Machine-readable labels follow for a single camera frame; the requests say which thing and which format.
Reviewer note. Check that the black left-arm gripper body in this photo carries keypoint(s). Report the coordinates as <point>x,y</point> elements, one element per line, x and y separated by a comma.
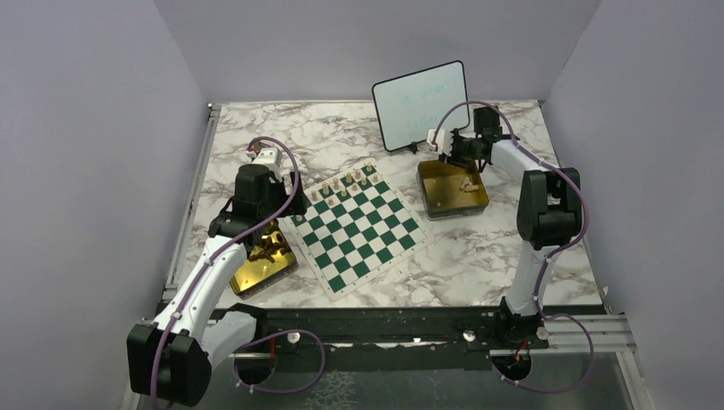
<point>278,196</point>

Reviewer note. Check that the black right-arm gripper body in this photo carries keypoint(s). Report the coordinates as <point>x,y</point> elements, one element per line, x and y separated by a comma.
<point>462,148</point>

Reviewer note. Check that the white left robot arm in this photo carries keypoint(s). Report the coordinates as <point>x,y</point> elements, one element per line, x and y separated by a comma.
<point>173,357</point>

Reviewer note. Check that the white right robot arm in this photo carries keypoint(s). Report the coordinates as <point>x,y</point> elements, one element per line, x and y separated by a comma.
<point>549,216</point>

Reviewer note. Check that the gold tin with dark pieces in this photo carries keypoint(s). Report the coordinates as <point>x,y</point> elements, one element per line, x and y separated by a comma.
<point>271,260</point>

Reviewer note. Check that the gold tin with white pieces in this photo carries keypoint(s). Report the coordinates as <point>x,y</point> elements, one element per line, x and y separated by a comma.
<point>439,183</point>

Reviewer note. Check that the green white chess mat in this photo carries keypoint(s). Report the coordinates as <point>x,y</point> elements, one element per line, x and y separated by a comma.
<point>348,241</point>

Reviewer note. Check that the white pawn in tin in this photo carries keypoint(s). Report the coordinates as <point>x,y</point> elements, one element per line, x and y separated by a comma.
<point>468,186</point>

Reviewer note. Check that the small whiteboard with stand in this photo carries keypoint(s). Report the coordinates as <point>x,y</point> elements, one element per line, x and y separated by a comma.
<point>409,105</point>

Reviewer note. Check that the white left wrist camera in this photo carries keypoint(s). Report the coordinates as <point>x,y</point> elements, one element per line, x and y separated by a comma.
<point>270,157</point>

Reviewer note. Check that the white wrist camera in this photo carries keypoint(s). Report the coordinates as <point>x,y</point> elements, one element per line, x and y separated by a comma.
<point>270,157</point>
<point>440,141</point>

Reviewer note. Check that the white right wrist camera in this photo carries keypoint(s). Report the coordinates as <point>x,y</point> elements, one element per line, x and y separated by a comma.
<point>440,141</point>

